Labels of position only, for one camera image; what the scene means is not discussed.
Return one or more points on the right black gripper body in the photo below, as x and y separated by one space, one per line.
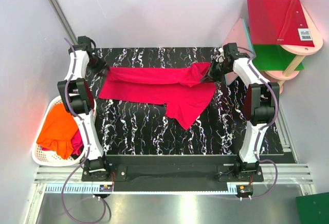
218 70

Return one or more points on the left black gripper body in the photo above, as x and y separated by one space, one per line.
96 64

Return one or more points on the crimson red t shirt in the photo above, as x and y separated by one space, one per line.
180 89

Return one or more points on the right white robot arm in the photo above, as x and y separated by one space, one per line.
260 108

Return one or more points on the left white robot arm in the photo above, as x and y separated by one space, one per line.
80 103

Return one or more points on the pink board teal edge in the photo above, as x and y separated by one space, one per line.
237 36

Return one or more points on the green acrylic sheet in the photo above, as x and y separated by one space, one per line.
271 58

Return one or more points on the orange t shirt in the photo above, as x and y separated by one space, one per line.
58 120

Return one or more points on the red acrylic sheet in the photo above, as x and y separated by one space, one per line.
278 22

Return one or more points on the pink wooden tiered shelf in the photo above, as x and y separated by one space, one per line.
301 51

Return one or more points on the magenta t shirt in basket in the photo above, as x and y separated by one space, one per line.
64 145

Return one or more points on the white plastic laundry basket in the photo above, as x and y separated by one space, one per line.
87 131

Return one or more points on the dark green board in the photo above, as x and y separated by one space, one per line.
313 209

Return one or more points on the aluminium frame rail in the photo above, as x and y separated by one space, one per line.
63 21

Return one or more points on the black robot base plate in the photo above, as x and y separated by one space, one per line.
178 173

